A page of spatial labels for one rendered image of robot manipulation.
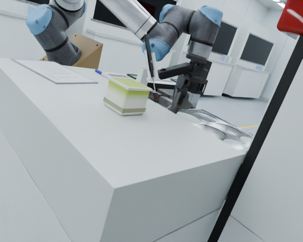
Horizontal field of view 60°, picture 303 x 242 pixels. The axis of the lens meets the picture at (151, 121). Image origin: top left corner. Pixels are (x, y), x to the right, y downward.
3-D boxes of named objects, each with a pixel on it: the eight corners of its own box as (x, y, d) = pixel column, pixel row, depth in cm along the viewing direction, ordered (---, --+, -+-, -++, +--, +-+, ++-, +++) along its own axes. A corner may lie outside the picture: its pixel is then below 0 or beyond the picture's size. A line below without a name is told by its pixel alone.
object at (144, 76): (153, 102, 74) (166, 56, 70) (143, 102, 72) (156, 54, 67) (139, 95, 78) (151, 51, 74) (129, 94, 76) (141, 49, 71)
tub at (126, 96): (145, 115, 62) (153, 88, 60) (120, 117, 56) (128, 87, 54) (125, 103, 66) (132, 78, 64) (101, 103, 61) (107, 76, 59)
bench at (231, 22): (222, 99, 665) (254, 18, 600) (176, 97, 539) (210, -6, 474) (191, 85, 734) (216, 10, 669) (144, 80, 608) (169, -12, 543)
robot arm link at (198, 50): (195, 41, 80) (186, 39, 88) (190, 56, 82) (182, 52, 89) (216, 48, 82) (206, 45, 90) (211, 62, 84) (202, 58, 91)
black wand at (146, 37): (142, 32, 73) (145, 30, 72) (145, 33, 74) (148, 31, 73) (153, 102, 71) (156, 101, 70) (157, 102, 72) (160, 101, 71)
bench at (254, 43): (259, 101, 818) (287, 36, 753) (230, 99, 692) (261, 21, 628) (230, 89, 887) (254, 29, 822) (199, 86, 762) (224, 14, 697)
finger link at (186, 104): (188, 120, 91) (197, 95, 88) (172, 117, 90) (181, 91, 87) (185, 117, 94) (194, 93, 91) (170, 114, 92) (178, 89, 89)
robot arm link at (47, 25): (36, 48, 113) (15, 19, 103) (56, 29, 118) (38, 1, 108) (54, 51, 106) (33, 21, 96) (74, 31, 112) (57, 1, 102)
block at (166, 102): (176, 109, 108) (179, 102, 107) (171, 109, 105) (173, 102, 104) (163, 102, 113) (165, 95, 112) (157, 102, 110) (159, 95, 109)
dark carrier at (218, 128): (279, 151, 88) (280, 150, 88) (226, 168, 64) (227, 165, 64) (201, 111, 110) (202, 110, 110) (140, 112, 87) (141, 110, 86)
